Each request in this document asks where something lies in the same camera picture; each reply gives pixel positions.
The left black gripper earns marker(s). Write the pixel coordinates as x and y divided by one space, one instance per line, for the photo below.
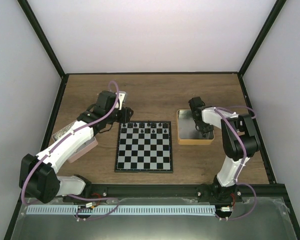
126 118

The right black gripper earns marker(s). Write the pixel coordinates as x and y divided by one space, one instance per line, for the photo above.
204 130

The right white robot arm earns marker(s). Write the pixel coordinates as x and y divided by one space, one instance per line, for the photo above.
240 141

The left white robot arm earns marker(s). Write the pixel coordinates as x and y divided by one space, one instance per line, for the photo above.
38 173

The yellow tin of black pieces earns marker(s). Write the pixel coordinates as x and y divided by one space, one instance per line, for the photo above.
187 133

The pink tin of white pieces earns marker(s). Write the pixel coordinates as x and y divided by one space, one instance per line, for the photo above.
71 144

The black and white chessboard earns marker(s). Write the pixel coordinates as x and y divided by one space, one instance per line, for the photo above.
144 152

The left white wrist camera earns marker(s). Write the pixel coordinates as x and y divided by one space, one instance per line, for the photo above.
122 96

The black cage frame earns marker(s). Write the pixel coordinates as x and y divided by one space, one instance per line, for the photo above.
273 188

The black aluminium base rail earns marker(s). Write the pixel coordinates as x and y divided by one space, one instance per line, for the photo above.
202 192

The light blue slotted cable duct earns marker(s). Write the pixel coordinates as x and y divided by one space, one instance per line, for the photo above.
143 210

